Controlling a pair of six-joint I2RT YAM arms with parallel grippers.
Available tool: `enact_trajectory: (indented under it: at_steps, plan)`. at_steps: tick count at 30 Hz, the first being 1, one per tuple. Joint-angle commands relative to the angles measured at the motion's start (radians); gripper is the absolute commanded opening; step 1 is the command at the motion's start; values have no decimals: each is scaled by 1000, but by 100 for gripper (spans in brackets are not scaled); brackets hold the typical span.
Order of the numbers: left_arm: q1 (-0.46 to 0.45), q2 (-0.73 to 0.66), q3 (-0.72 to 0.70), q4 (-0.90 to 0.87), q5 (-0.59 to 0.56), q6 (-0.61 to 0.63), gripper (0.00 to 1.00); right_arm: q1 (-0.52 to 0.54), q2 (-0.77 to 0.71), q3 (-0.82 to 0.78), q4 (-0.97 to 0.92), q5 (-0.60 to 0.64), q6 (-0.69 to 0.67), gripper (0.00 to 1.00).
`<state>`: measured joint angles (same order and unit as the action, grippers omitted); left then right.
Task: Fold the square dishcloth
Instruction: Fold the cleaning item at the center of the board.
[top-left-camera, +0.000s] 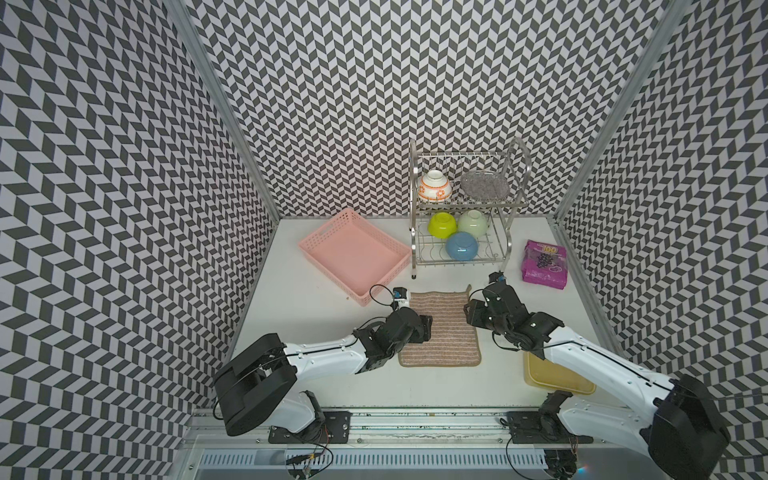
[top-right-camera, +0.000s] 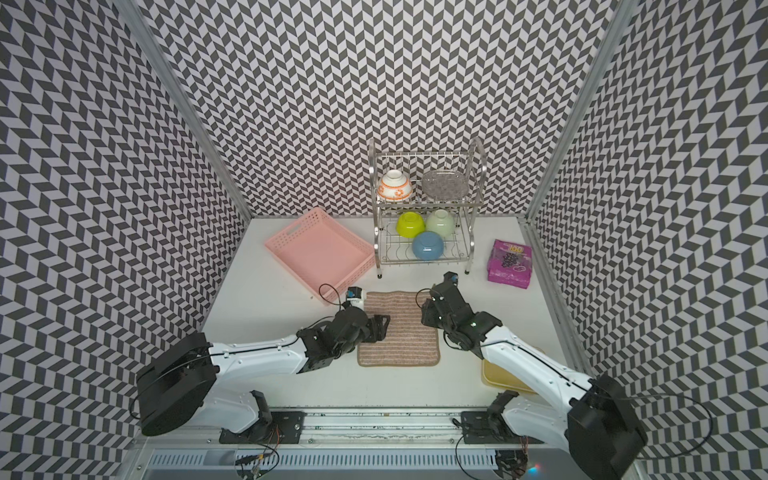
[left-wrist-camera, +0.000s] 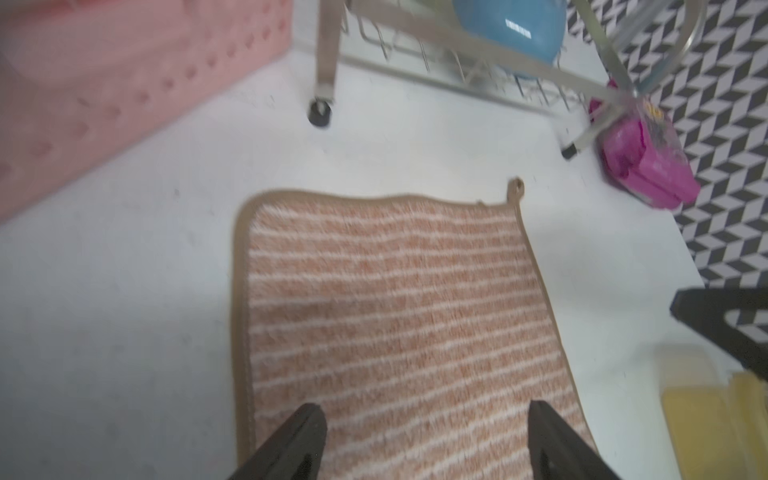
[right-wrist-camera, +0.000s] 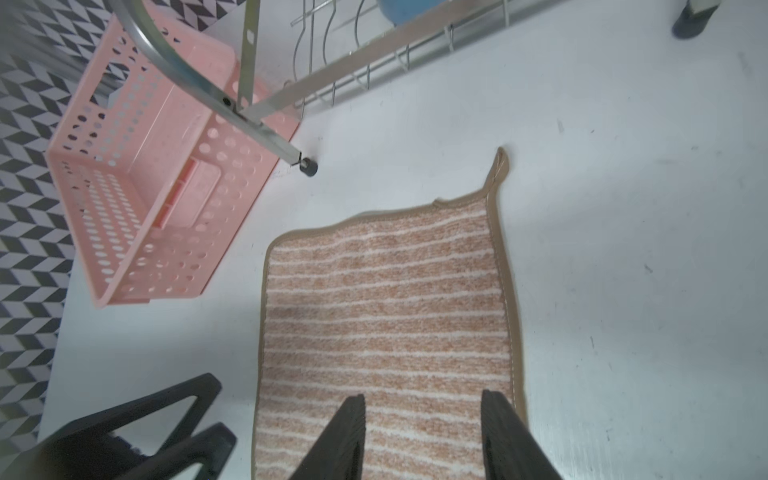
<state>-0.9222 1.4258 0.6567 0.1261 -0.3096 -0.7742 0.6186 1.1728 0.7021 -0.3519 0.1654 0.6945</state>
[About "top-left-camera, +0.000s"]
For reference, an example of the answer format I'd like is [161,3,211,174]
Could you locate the striped brown square dishcloth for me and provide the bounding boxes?
[398,285,482,368]

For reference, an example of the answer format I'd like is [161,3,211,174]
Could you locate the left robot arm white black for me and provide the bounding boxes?
[213,306,433,443]

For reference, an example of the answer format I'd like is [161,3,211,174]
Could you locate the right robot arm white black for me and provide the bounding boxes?
[464,278,730,479]

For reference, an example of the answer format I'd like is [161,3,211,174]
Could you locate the purple snack packet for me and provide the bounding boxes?
[521,240,568,290]

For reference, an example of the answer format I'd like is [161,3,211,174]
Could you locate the blue bowl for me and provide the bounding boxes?
[445,232,479,262]

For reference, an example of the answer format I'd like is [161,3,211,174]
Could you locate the pink plastic basket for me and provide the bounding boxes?
[299,208,411,307]

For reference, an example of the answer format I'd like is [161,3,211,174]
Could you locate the pale green bowl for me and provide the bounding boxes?
[457,209,489,239]

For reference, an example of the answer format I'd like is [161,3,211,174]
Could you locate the lime green bowl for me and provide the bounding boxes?
[427,211,458,240]

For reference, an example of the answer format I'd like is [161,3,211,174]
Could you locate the metal two-tier dish rack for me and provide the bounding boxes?
[408,137,533,279]

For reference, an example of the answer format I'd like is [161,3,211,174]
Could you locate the grey speckled plate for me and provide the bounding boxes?
[460,170,510,202]

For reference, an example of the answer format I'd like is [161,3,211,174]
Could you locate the white orange patterned bowl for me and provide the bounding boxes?
[417,169,453,203]

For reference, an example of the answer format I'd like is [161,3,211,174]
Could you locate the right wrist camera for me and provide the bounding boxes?
[489,271,506,284]

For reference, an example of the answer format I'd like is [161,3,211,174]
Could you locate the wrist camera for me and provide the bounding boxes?
[392,287,410,310]
[489,271,506,284]

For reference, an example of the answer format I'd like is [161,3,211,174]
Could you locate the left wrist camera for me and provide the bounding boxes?
[392,287,410,310]

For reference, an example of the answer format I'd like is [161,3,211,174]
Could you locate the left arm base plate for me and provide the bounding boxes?
[268,410,352,445]

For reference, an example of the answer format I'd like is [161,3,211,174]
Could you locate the aluminium front rail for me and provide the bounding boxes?
[179,407,685,451]

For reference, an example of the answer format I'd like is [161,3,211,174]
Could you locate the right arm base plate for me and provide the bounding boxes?
[500,411,594,445]

